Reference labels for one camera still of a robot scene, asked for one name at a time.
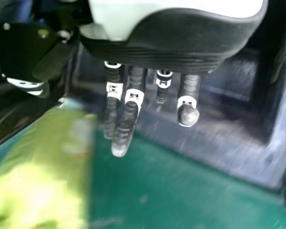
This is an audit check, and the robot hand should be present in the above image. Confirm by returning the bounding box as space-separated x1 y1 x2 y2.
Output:
0 0 269 158

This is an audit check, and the yellow-green biscuit packet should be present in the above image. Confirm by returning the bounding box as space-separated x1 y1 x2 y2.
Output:
0 99 98 229

